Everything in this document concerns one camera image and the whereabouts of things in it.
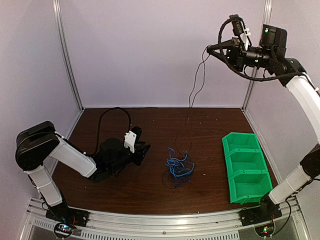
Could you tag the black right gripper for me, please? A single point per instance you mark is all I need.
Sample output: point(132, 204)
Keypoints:
point(235, 54)

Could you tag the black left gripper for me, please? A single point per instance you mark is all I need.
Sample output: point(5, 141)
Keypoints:
point(139, 150)

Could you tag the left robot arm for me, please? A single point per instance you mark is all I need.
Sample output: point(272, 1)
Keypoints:
point(41, 143)

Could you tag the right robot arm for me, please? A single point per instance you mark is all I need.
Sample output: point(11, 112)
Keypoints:
point(285, 106)

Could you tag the green three-compartment bin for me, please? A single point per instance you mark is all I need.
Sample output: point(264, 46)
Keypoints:
point(247, 172)

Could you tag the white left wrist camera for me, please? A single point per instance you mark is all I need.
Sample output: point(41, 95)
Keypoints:
point(130, 140)

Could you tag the front aluminium rail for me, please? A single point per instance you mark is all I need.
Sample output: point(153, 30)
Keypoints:
point(221, 225)

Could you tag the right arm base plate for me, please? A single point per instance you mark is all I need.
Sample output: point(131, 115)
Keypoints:
point(262, 217)

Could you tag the left aluminium corner post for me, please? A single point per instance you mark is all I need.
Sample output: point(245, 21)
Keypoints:
point(65, 53)

